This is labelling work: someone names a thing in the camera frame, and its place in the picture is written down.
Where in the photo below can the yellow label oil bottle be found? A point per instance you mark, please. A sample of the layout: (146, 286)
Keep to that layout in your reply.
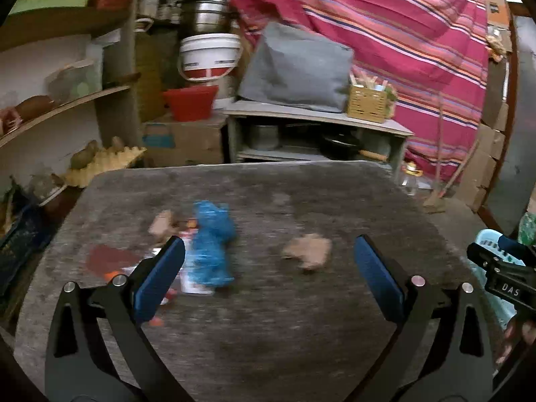
(410, 178)

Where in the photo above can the pink striped cloth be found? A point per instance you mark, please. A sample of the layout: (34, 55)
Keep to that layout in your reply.
(421, 47)

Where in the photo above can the steel pot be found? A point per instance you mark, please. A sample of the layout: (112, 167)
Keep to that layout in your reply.
(205, 17)

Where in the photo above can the brown crumpled paper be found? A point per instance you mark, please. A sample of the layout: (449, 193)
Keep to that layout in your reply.
(311, 249)

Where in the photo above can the grey cushion bag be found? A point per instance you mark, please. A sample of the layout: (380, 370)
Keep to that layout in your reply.
(297, 68)

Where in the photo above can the small brown paper scrap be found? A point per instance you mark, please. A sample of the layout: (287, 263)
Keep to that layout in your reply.
(163, 226)

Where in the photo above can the blue plastic bag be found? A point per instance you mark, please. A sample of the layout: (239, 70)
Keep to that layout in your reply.
(215, 230)

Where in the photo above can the maroon cloth patch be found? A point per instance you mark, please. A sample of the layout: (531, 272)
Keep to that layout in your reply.
(107, 262)

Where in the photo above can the green vegetable bunch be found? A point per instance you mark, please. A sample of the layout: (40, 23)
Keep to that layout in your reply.
(391, 99)

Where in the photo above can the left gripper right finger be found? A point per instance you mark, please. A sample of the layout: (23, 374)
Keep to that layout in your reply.
(440, 348)

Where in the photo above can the wooden wall shelf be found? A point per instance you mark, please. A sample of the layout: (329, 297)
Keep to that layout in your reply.
(67, 79)

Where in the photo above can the blue plastic crate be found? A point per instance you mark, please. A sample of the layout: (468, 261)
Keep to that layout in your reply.
(30, 234)

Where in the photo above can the black pan on shelf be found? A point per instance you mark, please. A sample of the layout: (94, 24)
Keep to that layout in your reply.
(340, 146)

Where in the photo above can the orange snack wrapper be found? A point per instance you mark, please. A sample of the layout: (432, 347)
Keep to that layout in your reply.
(163, 274)

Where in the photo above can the cardboard box with blue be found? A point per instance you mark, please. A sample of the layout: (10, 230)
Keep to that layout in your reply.
(170, 143)

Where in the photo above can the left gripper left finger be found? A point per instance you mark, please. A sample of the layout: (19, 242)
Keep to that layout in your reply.
(78, 365)

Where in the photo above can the wicker utensil box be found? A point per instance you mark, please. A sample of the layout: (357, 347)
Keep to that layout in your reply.
(367, 104)

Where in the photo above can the egg carton tray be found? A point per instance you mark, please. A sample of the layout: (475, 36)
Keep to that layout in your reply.
(104, 161)

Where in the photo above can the red plastic basin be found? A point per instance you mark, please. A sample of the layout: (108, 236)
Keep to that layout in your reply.
(190, 104)

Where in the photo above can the straw broom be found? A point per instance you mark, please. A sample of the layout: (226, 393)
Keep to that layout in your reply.
(434, 203)

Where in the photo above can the white plastic bucket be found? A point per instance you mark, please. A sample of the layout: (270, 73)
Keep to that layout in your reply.
(208, 57)

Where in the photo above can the grey low shelf table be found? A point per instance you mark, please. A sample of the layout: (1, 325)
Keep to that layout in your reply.
(265, 132)

